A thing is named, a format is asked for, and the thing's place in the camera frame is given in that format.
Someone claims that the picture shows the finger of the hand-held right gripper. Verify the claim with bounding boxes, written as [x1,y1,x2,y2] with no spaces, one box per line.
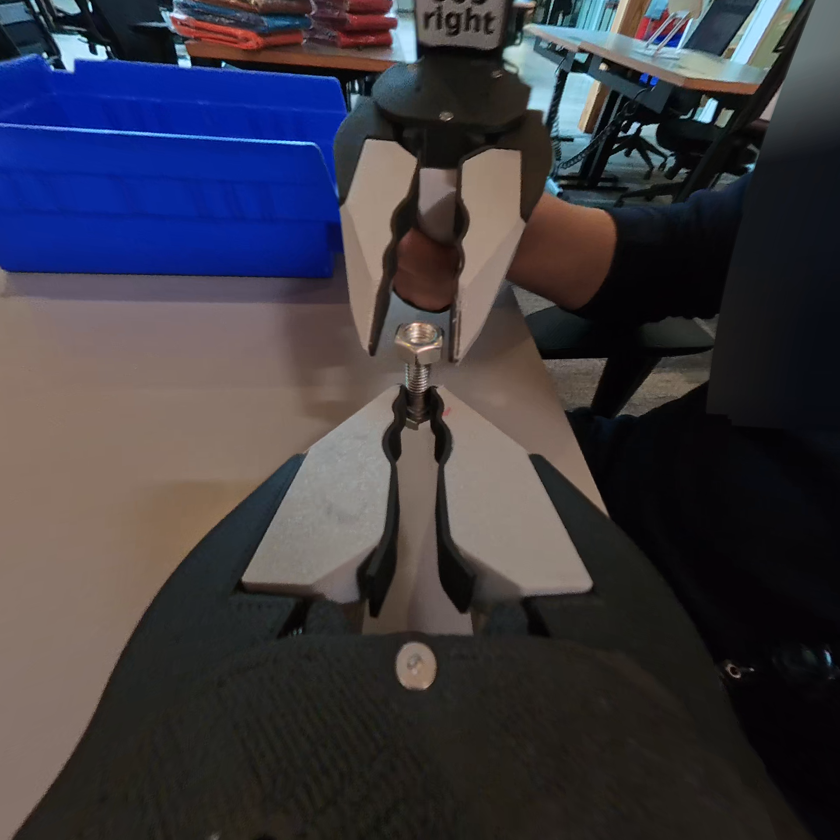
[449,150,527,366]
[340,138,421,360]

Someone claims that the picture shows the stack of folded cloths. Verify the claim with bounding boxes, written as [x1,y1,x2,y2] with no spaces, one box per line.
[171,0,401,50]

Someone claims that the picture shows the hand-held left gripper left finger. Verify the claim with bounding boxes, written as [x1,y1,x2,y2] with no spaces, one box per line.
[241,384,403,619]

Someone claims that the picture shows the person's black chair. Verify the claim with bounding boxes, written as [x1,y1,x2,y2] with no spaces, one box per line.
[525,305,716,417]

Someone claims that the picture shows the person's right hand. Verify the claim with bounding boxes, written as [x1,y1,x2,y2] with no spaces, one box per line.
[394,192,619,312]

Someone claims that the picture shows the blue plastic bin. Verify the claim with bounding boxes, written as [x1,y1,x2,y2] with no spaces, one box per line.
[0,54,349,277]

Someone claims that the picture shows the silver hex nut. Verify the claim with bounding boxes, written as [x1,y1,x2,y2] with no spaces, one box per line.
[394,323,444,368]

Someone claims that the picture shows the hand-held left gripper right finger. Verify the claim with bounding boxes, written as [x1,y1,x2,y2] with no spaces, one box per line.
[430,386,595,614]

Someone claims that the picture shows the clear acrylic sign stand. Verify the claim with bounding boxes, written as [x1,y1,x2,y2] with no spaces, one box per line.
[646,8,698,55]

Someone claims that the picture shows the wooden post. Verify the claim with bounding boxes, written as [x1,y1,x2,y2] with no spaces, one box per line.
[581,0,654,134]

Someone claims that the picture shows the person's right forearm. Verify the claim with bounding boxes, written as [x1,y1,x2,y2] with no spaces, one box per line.
[571,174,752,322]

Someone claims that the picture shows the silver bolt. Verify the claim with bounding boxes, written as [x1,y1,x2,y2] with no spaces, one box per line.
[402,364,432,432]

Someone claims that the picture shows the office desk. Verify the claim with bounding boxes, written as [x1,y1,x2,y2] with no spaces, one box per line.
[525,23,782,191]

